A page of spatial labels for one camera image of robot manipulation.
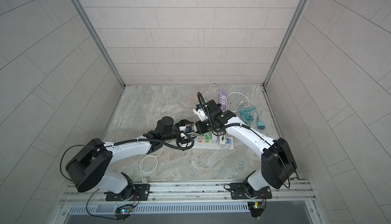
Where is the left circuit board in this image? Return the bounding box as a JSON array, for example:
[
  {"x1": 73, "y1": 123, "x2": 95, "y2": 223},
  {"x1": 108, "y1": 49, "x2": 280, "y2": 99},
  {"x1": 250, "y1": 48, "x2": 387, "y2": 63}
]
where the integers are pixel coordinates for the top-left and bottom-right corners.
[{"x1": 115, "y1": 204, "x2": 134, "y2": 215}]

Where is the aluminium mounting rail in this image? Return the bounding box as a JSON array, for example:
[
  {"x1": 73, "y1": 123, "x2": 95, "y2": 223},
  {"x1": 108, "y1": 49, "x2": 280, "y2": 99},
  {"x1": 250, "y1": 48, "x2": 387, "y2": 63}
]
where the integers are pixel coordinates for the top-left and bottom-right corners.
[{"x1": 60, "y1": 179, "x2": 316, "y2": 215}]

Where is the right circuit board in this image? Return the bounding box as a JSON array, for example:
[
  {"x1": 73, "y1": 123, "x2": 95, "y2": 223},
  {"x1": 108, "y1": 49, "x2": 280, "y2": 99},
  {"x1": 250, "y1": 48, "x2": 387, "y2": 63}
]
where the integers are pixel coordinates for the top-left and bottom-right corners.
[{"x1": 247, "y1": 202, "x2": 265, "y2": 218}]

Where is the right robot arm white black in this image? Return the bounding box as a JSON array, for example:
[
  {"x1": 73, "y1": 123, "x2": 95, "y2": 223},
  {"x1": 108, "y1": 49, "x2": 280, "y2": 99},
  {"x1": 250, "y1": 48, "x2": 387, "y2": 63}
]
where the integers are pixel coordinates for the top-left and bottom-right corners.
[{"x1": 193, "y1": 93, "x2": 297, "y2": 199}]

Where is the purple power strip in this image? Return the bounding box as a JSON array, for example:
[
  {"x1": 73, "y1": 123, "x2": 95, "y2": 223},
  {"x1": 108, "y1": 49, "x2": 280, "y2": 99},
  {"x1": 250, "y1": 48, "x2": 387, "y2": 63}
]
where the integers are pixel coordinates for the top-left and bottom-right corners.
[{"x1": 219, "y1": 90, "x2": 227, "y2": 111}]

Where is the teal cable bundle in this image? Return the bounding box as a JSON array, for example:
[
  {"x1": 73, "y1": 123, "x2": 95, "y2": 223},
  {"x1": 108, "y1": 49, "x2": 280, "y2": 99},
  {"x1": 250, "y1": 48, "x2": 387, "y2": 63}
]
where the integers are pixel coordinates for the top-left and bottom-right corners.
[{"x1": 238, "y1": 106, "x2": 258, "y2": 126}]

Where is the white purple strip cord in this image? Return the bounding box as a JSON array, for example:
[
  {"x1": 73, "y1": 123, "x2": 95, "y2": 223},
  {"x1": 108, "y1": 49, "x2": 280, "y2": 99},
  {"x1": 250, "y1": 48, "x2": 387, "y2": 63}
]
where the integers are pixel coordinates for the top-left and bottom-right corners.
[{"x1": 225, "y1": 92, "x2": 250, "y2": 113}]

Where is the circuit board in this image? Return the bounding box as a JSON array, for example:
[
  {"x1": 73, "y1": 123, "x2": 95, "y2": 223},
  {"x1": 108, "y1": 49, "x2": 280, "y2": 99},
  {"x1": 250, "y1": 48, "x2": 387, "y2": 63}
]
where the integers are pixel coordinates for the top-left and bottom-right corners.
[
  {"x1": 115, "y1": 204, "x2": 134, "y2": 215},
  {"x1": 247, "y1": 202, "x2": 265, "y2": 218}
]

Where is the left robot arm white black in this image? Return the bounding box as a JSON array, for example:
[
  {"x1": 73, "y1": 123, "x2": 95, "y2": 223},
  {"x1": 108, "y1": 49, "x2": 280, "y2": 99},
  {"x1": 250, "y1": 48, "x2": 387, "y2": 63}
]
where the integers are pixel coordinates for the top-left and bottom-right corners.
[{"x1": 60, "y1": 116, "x2": 199, "y2": 201}]

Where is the white power strip cord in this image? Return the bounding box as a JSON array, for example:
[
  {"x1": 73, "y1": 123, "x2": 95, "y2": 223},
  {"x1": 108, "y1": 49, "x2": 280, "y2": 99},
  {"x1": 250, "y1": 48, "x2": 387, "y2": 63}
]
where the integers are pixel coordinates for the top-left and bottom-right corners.
[{"x1": 139, "y1": 144, "x2": 166, "y2": 183}]

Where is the green charger plug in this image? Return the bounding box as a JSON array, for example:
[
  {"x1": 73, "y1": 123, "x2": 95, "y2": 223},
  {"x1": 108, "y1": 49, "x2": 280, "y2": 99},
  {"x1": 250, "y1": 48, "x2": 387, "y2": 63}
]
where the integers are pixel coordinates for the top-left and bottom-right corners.
[{"x1": 204, "y1": 133, "x2": 211, "y2": 141}]

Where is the white multicolour power strip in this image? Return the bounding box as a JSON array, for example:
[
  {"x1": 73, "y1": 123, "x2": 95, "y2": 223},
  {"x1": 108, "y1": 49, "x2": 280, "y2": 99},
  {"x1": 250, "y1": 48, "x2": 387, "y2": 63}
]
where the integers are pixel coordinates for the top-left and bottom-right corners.
[{"x1": 193, "y1": 133, "x2": 235, "y2": 150}]

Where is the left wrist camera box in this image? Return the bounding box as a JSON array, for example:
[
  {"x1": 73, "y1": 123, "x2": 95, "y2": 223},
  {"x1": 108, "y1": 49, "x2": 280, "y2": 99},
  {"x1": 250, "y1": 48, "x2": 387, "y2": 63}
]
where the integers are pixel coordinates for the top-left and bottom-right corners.
[{"x1": 193, "y1": 105, "x2": 208, "y2": 121}]

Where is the teal charger plug right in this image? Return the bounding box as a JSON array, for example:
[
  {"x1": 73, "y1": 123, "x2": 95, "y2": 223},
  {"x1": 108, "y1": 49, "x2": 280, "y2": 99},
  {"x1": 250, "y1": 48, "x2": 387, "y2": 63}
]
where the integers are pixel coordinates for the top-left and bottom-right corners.
[{"x1": 257, "y1": 121, "x2": 266, "y2": 130}]

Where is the white charger with black cable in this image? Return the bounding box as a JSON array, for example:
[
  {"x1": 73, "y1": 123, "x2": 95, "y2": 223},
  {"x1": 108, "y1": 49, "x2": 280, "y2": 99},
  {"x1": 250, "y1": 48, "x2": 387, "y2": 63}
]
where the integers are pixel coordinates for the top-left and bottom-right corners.
[{"x1": 223, "y1": 137, "x2": 232, "y2": 147}]

